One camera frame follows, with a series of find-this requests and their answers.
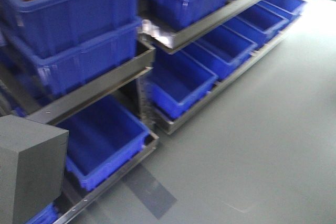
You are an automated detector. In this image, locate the gray hollow base block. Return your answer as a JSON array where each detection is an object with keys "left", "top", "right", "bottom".
[{"left": 1, "top": 115, "right": 69, "bottom": 223}]

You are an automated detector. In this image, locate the blue target bin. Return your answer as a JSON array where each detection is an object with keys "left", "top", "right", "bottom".
[{"left": 57, "top": 95, "right": 150, "bottom": 191}]

